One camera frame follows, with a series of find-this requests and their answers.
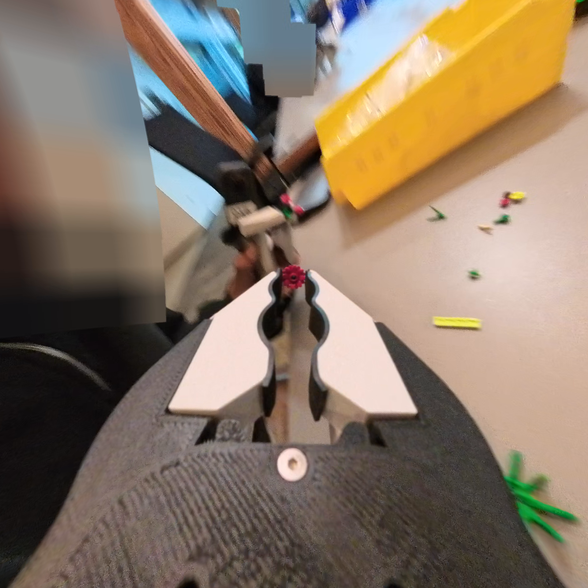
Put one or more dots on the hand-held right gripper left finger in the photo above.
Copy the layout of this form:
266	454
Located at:
220	367

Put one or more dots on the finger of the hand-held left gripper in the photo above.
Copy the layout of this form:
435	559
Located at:
259	220

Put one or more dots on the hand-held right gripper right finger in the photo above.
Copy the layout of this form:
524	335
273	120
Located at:
367	372

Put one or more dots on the green three-pronged toy stem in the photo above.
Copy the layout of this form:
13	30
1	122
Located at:
290	213
436	214

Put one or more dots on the small pink toy flower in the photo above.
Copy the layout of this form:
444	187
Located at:
287	200

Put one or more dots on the magenta toy flower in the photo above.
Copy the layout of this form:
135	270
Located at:
293	275

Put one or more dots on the person's left hand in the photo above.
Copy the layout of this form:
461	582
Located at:
243	273

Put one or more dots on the lime green flat toy plate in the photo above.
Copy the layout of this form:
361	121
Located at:
457	322

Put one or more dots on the wooden beam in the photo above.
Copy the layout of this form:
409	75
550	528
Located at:
183	78

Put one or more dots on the person's black jacket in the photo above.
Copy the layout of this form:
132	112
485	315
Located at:
69	436

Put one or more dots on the yellow plastic bin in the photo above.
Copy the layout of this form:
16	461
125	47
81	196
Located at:
436	115

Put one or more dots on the green leafy toy plant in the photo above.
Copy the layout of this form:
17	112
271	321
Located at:
533	500

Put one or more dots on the small lime toy tile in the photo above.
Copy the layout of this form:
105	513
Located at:
517	196

